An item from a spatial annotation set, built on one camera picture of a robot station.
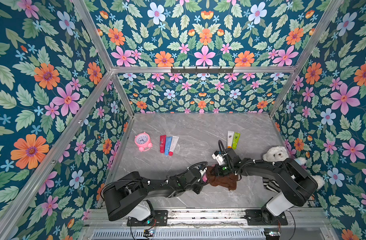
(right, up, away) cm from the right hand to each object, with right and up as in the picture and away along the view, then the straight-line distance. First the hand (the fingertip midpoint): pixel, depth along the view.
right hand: (212, 171), depth 88 cm
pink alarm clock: (-46, +16, +13) cm, 51 cm away
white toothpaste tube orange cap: (+15, +18, +16) cm, 28 cm away
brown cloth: (+9, -3, -8) cm, 12 cm away
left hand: (-4, -5, -4) cm, 8 cm away
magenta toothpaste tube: (-33, +15, +13) cm, 38 cm away
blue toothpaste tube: (-29, +16, +14) cm, 36 cm away
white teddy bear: (+39, +11, -3) cm, 40 cm away
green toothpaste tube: (+18, +17, +14) cm, 29 cm away
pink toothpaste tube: (-5, -4, -2) cm, 6 cm away
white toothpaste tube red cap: (-25, +17, +17) cm, 35 cm away
